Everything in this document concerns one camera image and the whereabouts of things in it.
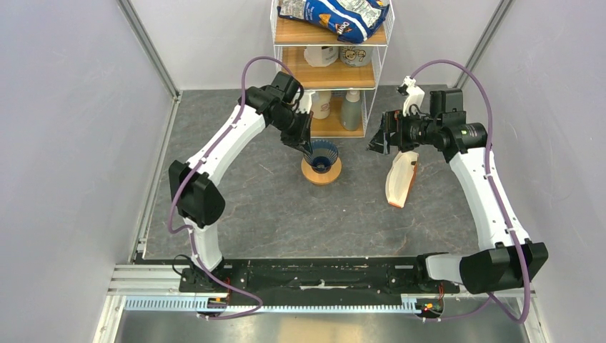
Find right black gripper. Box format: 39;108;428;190
365;108;442;155

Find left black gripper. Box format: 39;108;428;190
271;109;313;156

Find blue ribbed coffee dripper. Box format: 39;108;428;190
304;139;339;174

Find round wooden dripper stand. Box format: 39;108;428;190
300;157;342;186

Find white wire wooden shelf rack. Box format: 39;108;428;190
269;1;395;139

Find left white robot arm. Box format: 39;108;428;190
169;72;317;292

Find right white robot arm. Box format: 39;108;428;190
369;86;548;294

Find white coffee filter stack holder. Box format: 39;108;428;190
385;151;419;208

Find grey green spray bottle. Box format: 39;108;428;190
340;89;362;131

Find white small bottle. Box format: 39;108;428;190
311;91;332;120

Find white plastic jug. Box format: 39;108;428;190
304;46;339;67

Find blue chips bag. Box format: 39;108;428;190
277;0;390;44

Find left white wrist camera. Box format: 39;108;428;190
297;90;316;114

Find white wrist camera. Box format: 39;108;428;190
297;90;316;114
397;76;425;116

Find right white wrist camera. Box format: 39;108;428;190
397;76;425;116

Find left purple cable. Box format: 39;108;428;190
168;56;297;322

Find purple cable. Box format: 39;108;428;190
409;59;532;324
168;56;297;322

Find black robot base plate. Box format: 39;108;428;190
179;257;460;308

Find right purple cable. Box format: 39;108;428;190
409;59;532;324

